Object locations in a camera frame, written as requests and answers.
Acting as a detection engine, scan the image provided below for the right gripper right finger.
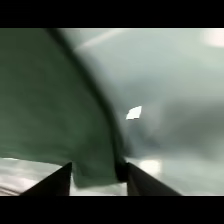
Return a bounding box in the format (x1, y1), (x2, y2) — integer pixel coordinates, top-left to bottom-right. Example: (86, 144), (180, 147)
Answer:
(126, 161), (183, 197)

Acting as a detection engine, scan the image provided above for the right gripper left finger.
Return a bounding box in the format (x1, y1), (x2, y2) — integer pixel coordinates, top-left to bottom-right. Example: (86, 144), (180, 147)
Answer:
(20, 161), (74, 197)

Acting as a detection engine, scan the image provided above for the dark green T-shirt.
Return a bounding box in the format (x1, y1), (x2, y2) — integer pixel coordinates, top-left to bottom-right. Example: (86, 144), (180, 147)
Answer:
(0, 27), (224, 190)

